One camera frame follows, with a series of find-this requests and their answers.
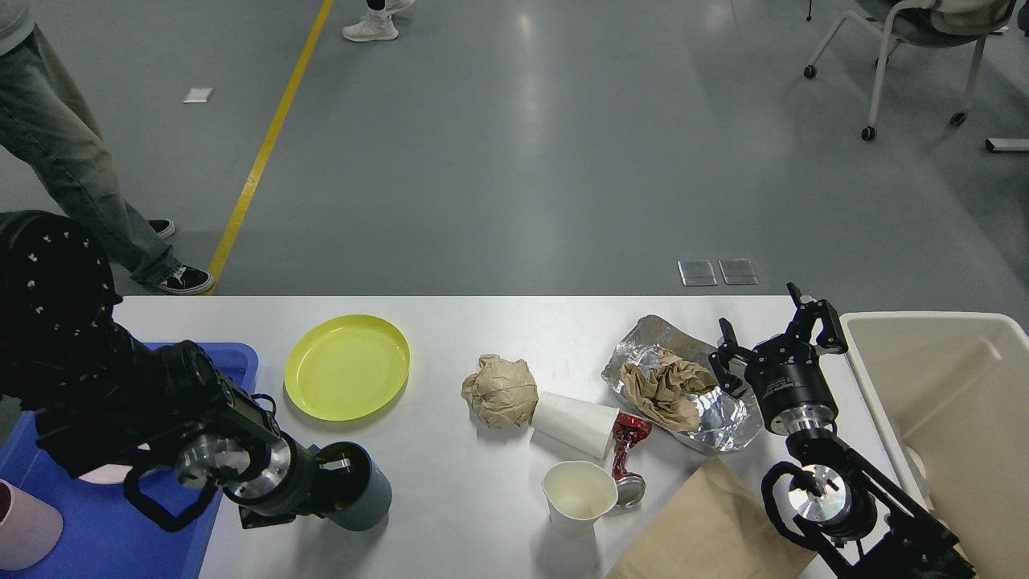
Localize pink mug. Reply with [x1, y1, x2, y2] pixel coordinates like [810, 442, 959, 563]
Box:
[1, 479, 64, 571]

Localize white paper cup upright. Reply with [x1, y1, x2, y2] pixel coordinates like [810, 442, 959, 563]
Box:
[543, 461, 618, 536]

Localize crushed red can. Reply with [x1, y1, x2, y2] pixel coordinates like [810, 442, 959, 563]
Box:
[610, 413, 654, 510]

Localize grey office chair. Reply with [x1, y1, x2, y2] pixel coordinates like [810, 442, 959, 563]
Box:
[802, 1, 1015, 142]

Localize metal floor plate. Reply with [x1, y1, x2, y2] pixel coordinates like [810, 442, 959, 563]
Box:
[718, 259, 760, 285]
[677, 260, 718, 287]

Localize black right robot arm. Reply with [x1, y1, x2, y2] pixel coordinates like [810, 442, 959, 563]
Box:
[708, 283, 975, 578]

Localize pink plate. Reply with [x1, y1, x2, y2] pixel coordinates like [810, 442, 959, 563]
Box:
[78, 464, 131, 485]

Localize white metal bar on floor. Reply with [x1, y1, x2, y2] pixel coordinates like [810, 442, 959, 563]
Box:
[985, 137, 1029, 154]

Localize crumpled aluminium foil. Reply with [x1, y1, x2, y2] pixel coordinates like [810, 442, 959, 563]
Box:
[601, 314, 761, 455]

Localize dark teal mug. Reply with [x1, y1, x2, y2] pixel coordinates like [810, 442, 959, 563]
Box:
[315, 442, 392, 532]

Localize people's feet in background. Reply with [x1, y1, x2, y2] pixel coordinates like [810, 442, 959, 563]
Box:
[341, 1, 416, 43]

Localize beige plastic bin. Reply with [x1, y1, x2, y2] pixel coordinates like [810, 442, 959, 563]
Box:
[842, 311, 1028, 578]

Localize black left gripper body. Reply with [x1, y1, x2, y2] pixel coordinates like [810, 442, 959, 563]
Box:
[238, 433, 327, 530]

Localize crumpled brown paper on foil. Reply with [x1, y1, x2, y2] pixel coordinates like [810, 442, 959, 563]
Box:
[620, 349, 718, 433]

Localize crumpled brown paper ball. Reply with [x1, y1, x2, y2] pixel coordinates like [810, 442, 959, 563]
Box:
[461, 353, 539, 429]

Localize blue plastic tray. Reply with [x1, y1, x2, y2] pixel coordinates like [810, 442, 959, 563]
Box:
[2, 343, 260, 578]

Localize white paper cup lying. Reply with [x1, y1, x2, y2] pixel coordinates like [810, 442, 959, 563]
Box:
[531, 392, 620, 459]

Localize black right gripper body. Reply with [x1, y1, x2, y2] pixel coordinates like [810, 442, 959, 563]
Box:
[744, 334, 838, 436]

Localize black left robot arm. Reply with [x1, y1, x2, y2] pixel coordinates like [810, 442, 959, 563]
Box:
[1, 211, 371, 532]

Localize right metal floor plate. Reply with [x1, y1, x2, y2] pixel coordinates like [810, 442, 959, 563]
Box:
[718, 259, 760, 285]

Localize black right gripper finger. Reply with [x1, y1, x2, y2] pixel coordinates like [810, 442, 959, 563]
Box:
[786, 282, 849, 355]
[708, 318, 750, 398]

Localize yellow plate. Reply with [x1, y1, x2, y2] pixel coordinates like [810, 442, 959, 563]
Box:
[284, 314, 411, 422]

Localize left metal floor plate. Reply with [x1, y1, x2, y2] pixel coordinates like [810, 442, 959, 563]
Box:
[677, 260, 718, 287]

